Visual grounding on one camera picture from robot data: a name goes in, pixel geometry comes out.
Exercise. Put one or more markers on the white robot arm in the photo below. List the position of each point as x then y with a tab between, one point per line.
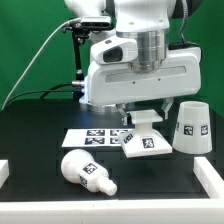
133	63

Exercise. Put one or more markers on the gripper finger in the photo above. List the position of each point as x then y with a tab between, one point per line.
121	110
166	106

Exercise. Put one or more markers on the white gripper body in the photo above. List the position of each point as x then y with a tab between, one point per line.
178	75

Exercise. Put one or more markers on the white lamp base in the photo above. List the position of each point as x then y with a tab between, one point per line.
144	140

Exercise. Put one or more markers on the white left fence block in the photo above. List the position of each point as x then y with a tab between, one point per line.
4	171

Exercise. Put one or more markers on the white marker sheet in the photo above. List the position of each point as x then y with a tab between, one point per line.
92	137

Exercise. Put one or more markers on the white lamp shade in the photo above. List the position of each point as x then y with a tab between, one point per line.
193	131

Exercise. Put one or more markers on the black camera on stand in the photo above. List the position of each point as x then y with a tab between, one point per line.
80	29

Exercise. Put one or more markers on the white front fence rail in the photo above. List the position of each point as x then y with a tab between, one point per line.
176	211

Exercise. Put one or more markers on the white lamp bulb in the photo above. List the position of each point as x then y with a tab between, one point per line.
79	167

